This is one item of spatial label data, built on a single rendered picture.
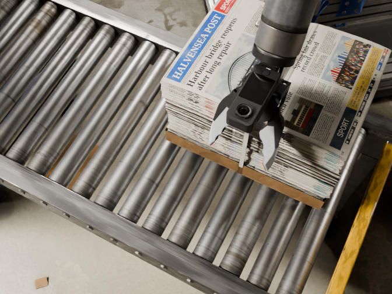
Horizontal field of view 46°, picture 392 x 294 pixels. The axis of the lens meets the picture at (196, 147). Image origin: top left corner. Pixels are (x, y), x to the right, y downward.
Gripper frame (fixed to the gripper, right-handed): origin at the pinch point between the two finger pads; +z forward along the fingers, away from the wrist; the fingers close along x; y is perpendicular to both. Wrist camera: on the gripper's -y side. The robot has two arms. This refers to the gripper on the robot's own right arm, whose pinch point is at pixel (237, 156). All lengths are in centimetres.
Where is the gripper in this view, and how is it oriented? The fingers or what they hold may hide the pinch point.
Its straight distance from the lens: 83.2
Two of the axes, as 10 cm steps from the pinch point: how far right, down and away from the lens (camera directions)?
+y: 4.3, -4.3, 8.0
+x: -8.8, -4.1, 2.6
